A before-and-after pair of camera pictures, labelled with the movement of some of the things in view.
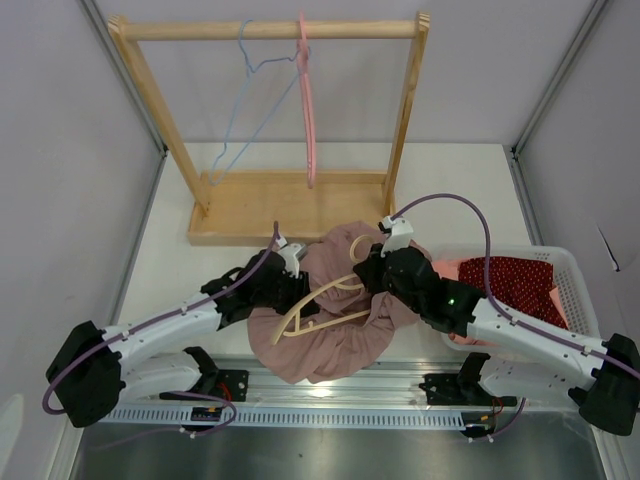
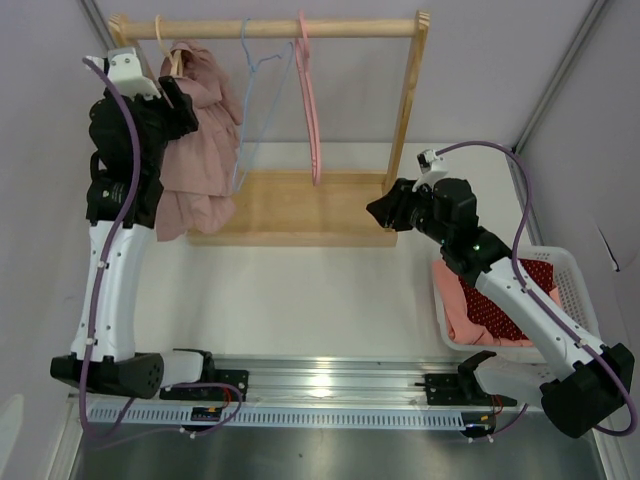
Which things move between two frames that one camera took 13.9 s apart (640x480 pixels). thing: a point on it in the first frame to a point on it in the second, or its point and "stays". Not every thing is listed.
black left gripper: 299,289 to 181,117
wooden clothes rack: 241,208 stays
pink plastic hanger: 305,69 stays
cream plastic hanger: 309,325 to 175,56
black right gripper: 370,268 to 394,205
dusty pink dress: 354,327 to 200,171
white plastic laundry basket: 573,299 stays
